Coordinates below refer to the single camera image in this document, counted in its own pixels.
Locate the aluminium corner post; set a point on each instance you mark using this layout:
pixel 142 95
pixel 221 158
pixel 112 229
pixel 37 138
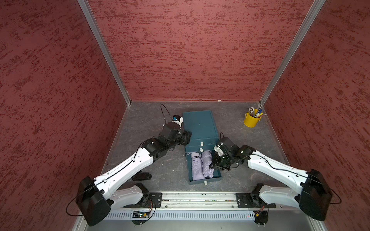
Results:
pixel 86 9
pixel 297 40

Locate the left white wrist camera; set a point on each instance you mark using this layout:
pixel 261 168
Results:
pixel 178 120

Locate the left aluminium corner post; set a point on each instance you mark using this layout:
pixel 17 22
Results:
pixel 86 9

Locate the right aluminium corner post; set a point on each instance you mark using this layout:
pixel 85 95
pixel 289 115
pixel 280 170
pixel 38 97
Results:
pixel 297 40

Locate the yellow pen cup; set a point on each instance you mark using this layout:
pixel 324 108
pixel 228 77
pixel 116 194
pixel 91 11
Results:
pixel 251 121

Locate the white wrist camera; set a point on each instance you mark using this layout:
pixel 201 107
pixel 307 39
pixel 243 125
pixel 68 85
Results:
pixel 178 120
pixel 219 151

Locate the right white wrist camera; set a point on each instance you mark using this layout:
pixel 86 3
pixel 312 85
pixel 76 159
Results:
pixel 219 151

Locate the aluminium front rail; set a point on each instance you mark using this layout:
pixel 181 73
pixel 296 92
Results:
pixel 202 199

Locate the teal three-drawer cabinet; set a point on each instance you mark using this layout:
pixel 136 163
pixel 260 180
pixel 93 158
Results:
pixel 204 137

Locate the lilac umbrella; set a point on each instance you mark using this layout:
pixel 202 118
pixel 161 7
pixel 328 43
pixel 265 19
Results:
pixel 196 167
pixel 206 162

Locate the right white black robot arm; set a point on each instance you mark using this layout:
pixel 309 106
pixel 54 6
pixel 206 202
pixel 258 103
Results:
pixel 306 190

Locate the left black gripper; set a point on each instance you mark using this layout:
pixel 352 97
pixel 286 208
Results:
pixel 185 137

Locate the pens in cup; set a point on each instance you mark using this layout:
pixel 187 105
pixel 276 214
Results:
pixel 255 112

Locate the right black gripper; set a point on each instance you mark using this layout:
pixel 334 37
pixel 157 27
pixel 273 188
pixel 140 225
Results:
pixel 215 162

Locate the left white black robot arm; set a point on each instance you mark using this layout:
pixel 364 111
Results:
pixel 96 197

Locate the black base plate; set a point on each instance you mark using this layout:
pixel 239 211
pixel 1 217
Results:
pixel 149 199
pixel 245 199

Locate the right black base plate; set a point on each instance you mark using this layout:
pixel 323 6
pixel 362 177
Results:
pixel 245 199

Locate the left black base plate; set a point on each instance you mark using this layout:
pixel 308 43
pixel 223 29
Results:
pixel 149 199

